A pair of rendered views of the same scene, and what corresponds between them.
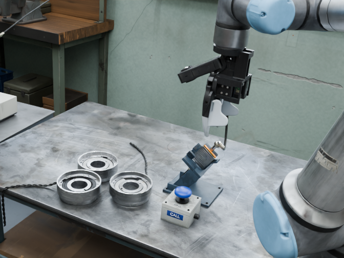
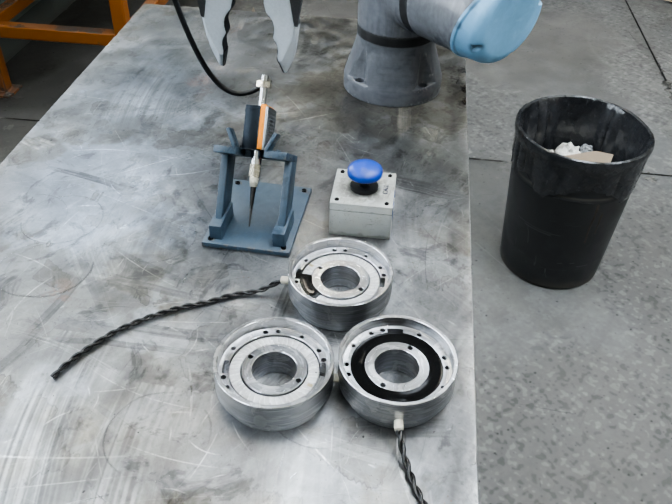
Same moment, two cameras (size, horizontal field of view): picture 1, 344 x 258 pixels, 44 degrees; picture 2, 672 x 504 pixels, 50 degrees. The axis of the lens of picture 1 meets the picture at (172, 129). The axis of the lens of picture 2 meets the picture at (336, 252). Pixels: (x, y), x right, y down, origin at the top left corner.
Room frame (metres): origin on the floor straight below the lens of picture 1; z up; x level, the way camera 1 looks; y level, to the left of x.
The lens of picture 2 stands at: (1.04, 0.60, 1.31)
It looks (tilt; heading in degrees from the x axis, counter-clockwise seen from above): 40 degrees down; 253
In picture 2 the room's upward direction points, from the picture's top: 2 degrees clockwise
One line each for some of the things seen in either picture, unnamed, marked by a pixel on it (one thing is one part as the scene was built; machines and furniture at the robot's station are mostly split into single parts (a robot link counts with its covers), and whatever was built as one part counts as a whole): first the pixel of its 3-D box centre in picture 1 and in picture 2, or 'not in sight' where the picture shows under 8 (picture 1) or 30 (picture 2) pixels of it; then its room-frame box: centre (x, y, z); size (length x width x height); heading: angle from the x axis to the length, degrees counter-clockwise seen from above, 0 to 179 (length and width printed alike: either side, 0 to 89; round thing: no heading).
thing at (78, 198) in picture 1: (79, 187); (396, 372); (0.86, 0.21, 0.82); 0.10 x 0.10 x 0.04
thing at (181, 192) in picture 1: (182, 198); (364, 183); (0.82, -0.04, 0.85); 0.04 x 0.04 x 0.05
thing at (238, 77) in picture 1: (229, 73); not in sight; (0.92, -0.12, 1.13); 0.09 x 0.08 x 0.12; 65
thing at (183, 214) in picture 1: (183, 208); (364, 199); (0.82, -0.04, 0.82); 0.08 x 0.07 x 0.05; 67
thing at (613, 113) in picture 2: not in sight; (564, 196); (0.01, -0.73, 0.21); 0.34 x 0.34 x 0.43
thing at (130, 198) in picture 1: (130, 188); (340, 284); (0.88, 0.09, 0.82); 0.10 x 0.10 x 0.04
